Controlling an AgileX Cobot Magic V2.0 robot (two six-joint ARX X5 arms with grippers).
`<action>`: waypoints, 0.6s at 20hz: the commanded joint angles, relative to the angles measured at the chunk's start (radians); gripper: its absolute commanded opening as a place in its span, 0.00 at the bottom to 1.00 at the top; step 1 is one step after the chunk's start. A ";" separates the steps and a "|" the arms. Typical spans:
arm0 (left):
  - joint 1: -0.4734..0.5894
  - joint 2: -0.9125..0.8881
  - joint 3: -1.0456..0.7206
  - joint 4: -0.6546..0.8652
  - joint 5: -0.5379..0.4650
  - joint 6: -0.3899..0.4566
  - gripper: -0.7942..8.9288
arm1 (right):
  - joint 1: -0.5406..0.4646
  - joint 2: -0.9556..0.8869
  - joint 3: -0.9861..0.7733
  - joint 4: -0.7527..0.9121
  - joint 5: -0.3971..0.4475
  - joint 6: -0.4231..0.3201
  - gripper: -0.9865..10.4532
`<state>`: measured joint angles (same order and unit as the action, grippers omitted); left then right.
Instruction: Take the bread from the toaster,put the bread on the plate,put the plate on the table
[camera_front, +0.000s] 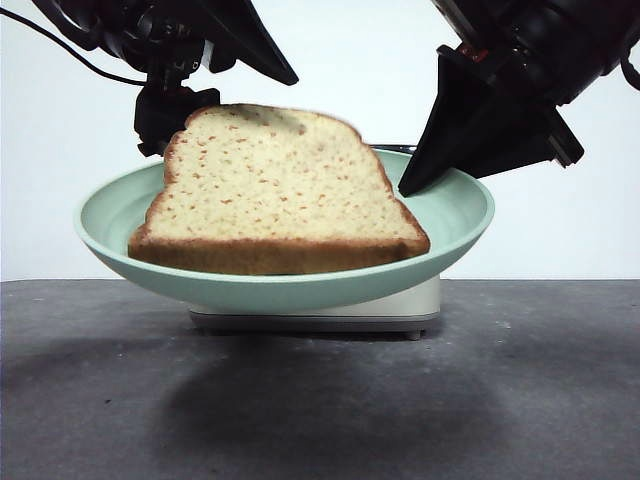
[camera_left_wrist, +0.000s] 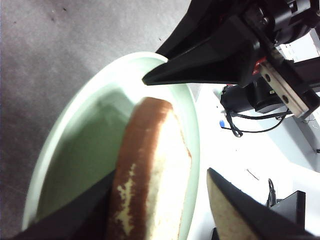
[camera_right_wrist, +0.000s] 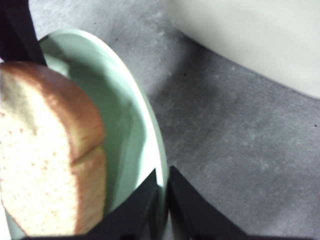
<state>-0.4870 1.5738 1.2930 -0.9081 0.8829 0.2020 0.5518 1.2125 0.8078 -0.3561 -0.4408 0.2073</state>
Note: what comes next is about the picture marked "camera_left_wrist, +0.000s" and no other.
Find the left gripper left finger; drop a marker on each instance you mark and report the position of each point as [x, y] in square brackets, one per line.
[75, 220]

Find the black box stand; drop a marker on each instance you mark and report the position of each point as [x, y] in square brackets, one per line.
[292, 207]

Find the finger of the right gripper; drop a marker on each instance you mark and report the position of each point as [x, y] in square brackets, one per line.
[212, 65]
[197, 25]

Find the black motor unit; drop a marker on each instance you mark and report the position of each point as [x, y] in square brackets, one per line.
[250, 97]

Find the pale green round plate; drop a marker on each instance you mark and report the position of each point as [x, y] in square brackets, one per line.
[82, 150]

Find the small blue connector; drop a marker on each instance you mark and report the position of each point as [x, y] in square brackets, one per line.
[221, 124]

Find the pale grey right wrist camera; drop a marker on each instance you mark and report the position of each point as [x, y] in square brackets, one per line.
[300, 48]

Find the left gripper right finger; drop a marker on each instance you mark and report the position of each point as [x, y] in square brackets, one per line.
[250, 220]

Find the large toast bread slice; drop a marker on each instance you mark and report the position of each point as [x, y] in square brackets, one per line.
[165, 175]

